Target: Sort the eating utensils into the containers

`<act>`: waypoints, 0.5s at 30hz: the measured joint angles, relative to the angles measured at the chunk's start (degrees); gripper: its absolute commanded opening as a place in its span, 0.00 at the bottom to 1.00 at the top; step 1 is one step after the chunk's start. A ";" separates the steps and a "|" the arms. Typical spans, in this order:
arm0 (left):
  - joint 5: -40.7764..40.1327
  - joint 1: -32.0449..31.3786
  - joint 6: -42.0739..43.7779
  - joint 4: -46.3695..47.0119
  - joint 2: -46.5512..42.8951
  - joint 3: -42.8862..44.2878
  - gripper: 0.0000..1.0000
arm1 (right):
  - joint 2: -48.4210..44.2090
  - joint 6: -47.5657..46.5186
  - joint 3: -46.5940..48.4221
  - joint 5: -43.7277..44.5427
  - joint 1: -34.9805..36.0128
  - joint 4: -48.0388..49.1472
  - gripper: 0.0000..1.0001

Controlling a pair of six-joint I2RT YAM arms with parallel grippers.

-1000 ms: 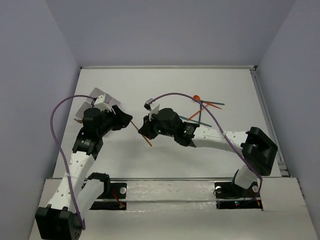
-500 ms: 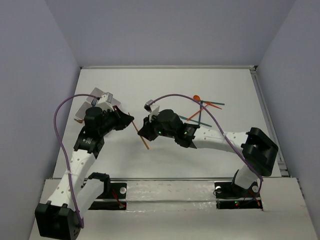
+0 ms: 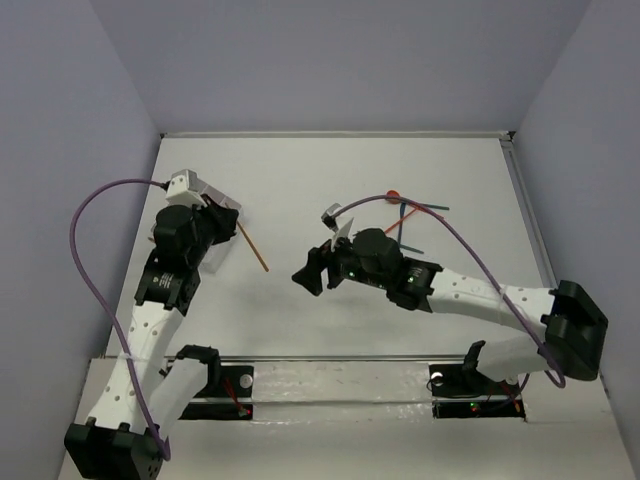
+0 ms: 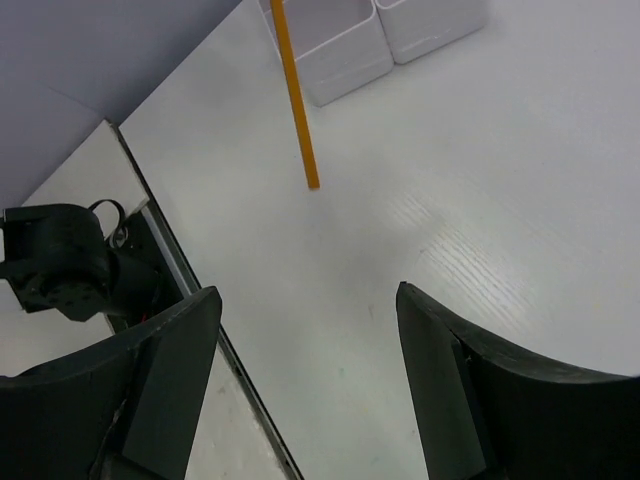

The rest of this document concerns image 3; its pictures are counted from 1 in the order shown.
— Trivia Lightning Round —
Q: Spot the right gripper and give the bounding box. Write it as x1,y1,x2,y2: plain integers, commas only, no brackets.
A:
291,227,389,296

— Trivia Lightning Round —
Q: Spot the wooden chopstick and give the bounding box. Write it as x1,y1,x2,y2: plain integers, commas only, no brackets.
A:
237,221,270,273

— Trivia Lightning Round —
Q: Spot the orange plastic chopstick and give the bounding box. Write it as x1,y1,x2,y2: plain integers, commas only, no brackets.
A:
384,208,419,234

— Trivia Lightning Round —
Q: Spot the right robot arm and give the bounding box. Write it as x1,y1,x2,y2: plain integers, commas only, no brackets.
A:
292,228,608,392

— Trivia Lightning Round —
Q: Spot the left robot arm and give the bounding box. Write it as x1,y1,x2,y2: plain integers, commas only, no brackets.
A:
64,196,240,479

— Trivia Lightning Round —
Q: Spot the white divided organizer tray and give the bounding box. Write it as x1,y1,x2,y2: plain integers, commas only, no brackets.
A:
149,182,248,274

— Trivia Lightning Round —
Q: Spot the teal plastic knife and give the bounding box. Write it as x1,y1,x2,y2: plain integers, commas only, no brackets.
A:
399,244,424,255

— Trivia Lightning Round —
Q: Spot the dark blue plastic chopstick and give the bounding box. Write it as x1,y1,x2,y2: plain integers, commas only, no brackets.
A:
397,203,406,245

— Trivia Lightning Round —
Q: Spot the orange plastic spoon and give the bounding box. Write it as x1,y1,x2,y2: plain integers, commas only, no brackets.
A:
384,189,445,220

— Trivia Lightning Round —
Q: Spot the teal plastic chopstick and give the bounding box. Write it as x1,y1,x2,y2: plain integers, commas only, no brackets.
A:
399,201,450,211

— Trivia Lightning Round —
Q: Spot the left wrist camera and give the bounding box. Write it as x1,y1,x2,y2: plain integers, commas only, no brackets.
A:
165,169,206,207

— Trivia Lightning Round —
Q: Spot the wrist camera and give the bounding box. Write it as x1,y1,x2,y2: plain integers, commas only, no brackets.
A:
165,169,206,207
321,203,354,251

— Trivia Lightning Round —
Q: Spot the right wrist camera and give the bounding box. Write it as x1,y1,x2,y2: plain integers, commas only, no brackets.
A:
321,203,354,251

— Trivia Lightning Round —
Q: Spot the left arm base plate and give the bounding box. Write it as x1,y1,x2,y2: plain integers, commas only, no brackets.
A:
180,364,254,421

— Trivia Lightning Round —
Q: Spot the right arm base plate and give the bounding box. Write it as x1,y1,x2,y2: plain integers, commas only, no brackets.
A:
426,364,526,419

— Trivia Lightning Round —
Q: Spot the aluminium table rail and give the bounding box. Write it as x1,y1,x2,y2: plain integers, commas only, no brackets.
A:
499,132,576,356

